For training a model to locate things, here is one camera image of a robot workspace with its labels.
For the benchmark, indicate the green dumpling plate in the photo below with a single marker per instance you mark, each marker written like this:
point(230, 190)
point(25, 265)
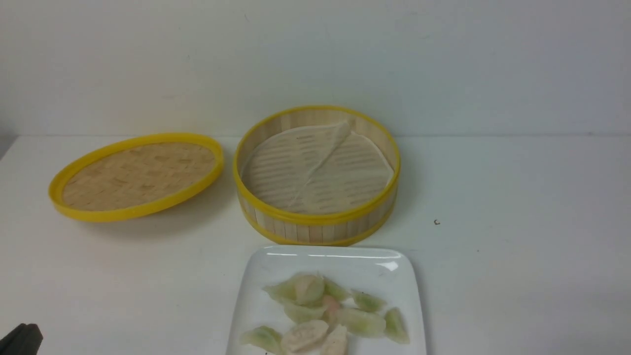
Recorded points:
point(265, 338)
point(366, 302)
point(281, 291)
point(334, 290)
point(299, 314)

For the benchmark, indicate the yellow rimmed bamboo steamer lid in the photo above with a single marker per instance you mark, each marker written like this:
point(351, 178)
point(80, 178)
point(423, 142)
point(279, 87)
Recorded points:
point(136, 177)

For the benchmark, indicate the green dumpling plate top middle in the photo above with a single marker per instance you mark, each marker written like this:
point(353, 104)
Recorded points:
point(334, 290)

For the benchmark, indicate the yellow rimmed bamboo steamer basket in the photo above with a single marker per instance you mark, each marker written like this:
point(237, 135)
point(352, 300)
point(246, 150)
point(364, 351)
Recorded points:
point(340, 229)

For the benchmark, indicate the green dumpling plate top left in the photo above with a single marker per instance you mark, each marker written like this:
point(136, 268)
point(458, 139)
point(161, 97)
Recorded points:
point(281, 291)

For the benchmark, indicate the green dumpling plate bottom left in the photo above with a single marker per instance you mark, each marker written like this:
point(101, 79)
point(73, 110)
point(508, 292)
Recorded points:
point(265, 338)

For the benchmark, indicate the green dumpling plate right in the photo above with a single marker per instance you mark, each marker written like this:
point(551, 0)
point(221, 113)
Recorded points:
point(366, 302)

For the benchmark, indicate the white square plate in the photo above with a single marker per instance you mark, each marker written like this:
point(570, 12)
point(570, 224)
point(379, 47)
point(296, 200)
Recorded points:
point(380, 272)

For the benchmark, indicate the white steamer liner cloth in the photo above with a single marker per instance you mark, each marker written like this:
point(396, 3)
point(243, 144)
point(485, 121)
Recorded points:
point(316, 170)

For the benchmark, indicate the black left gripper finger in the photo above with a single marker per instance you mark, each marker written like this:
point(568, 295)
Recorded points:
point(24, 339)

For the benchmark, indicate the white dumpling plate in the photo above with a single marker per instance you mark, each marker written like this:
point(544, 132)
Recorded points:
point(337, 342)
point(304, 337)

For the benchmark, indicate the green dumpling plate centre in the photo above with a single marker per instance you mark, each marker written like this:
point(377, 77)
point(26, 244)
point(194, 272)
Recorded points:
point(299, 314)

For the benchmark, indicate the pink dumpling plate centre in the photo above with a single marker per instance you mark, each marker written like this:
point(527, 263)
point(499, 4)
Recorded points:
point(332, 305)

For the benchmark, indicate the pale pink dumpling plate top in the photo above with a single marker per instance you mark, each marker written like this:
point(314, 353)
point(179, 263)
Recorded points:
point(308, 288)

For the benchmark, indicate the white dumpling plate bottom right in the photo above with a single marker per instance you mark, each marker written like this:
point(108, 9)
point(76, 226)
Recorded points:
point(337, 342)

